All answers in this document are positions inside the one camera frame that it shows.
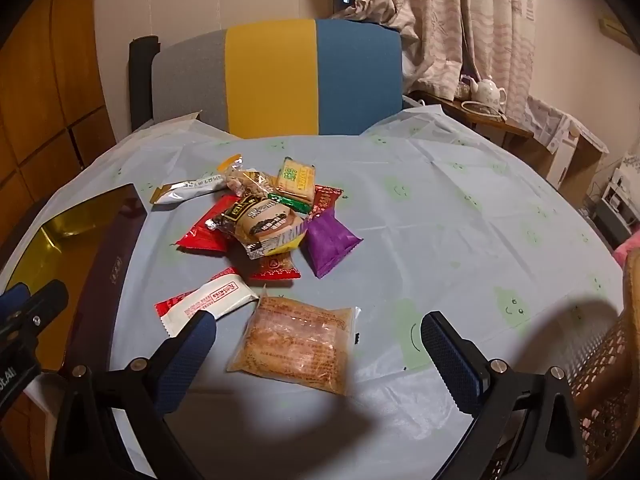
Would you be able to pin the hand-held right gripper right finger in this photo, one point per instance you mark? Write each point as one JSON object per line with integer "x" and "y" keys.
{"x": 445, "y": 352}

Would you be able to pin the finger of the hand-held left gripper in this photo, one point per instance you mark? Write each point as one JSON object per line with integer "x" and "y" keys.
{"x": 12, "y": 296}
{"x": 47, "y": 297}

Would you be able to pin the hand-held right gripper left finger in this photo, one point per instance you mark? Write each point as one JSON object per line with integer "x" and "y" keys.
{"x": 192, "y": 345}

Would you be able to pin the white red-ended snack packet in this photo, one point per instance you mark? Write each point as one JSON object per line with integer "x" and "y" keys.
{"x": 220, "y": 300}

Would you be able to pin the dark maroon gift box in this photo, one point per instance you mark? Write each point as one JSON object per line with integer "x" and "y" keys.
{"x": 107, "y": 260}

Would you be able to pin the large clear pastry packet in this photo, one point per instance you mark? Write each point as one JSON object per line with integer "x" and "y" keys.
{"x": 295, "y": 342}

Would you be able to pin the plain red snack packet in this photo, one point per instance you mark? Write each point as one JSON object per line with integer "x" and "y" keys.
{"x": 202, "y": 234}

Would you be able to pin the puffed rice stick packet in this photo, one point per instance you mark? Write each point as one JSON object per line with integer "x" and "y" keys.
{"x": 275, "y": 267}

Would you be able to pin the round brown cake packet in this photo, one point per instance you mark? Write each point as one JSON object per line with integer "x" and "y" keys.
{"x": 265, "y": 227}

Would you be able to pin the white silver snack bar packet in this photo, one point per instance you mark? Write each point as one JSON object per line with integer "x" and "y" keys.
{"x": 187, "y": 188}

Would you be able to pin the purple snack packet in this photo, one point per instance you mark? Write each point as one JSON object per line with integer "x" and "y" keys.
{"x": 327, "y": 240}

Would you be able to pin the green snack packet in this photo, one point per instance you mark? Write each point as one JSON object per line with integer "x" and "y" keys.
{"x": 290, "y": 202}

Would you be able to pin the clear orange nut packet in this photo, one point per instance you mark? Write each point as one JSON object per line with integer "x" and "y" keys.
{"x": 245, "y": 180}

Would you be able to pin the green print cracker packet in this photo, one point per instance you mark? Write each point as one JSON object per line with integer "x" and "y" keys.
{"x": 296, "y": 180}

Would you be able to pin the dark red snack packet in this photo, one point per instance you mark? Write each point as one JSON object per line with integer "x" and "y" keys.
{"x": 326, "y": 197}

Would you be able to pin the rattan chair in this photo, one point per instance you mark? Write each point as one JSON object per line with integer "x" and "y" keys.
{"x": 610, "y": 360}

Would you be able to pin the pink cloth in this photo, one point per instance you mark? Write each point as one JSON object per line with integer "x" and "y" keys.
{"x": 630, "y": 250}

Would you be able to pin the wooden wardrobe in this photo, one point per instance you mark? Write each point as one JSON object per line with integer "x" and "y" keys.
{"x": 45, "y": 85}

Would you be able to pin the wooden side table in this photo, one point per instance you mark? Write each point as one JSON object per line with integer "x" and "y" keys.
{"x": 500, "y": 132}

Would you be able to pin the cardboard box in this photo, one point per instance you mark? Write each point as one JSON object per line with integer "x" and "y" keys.
{"x": 575, "y": 160}

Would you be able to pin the white shelf unit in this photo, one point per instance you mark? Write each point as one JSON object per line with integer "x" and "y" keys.
{"x": 617, "y": 195}

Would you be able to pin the round tea tray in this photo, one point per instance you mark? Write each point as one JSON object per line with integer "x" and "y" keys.
{"x": 465, "y": 106}

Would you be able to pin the white teapot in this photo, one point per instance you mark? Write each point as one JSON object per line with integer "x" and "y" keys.
{"x": 487, "y": 92}

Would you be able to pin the grey yellow blue striped chair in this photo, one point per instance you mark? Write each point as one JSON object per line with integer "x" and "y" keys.
{"x": 270, "y": 75}

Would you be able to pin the patterned beige curtain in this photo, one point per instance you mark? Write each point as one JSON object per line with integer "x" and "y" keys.
{"x": 475, "y": 20}

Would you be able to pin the wall air conditioner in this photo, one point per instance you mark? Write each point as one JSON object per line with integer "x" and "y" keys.
{"x": 614, "y": 30}

